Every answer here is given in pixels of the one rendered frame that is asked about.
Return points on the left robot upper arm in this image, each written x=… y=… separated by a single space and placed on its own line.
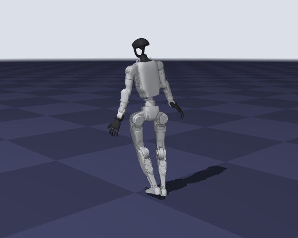
x=130 y=72

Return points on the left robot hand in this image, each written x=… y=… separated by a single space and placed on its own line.
x=115 y=125

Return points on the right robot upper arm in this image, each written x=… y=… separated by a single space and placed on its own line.
x=162 y=75

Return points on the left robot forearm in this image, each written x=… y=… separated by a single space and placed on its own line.
x=123 y=104

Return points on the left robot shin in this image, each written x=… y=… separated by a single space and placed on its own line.
x=146 y=166

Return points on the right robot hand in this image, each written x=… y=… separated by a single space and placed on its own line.
x=174 y=105

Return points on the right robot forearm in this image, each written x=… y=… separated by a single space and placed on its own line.
x=168 y=94

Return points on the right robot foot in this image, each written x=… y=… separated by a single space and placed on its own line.
x=164 y=191

